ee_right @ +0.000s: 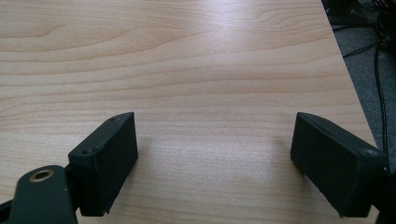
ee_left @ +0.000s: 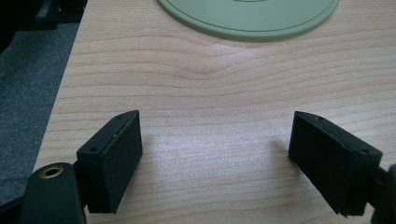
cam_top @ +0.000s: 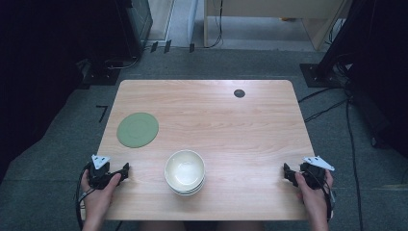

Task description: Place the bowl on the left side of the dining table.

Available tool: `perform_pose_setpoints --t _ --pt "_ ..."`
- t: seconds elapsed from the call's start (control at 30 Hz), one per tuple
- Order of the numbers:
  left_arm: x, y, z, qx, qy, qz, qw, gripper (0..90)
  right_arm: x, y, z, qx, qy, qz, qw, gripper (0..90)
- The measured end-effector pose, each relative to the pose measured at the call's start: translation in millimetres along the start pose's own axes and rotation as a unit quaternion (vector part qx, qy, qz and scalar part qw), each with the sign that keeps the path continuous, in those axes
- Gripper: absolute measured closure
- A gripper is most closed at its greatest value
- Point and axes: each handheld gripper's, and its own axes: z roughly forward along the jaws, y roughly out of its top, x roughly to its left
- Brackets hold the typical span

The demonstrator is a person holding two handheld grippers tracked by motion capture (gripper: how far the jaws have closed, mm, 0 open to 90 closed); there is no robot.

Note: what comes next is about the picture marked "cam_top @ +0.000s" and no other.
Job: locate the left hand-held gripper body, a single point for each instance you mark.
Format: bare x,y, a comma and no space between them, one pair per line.
96,176

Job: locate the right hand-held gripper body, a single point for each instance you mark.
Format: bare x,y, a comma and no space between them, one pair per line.
312,174

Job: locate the person's left hand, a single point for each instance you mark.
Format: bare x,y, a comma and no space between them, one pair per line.
97,199

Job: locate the person's right hand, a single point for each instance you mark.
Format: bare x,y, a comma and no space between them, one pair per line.
312,200

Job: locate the green round plate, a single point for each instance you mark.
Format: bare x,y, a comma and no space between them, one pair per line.
137,129

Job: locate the white ceramic bowl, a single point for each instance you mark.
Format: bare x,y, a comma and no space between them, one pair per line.
192,192
185,170

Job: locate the dark round table grommet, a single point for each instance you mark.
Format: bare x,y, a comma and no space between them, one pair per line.
239,93

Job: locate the black metal stand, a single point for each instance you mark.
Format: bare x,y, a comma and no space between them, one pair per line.
324,75

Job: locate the small black floor block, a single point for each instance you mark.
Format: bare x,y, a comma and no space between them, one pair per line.
191,47
154,46
167,46

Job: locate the black glass-fronted cabinet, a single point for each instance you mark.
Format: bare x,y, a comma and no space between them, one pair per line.
138,22

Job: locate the light wooden desk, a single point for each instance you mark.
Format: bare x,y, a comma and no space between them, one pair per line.
275,8

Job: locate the black stand base plate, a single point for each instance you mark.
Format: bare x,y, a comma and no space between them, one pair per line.
102,77

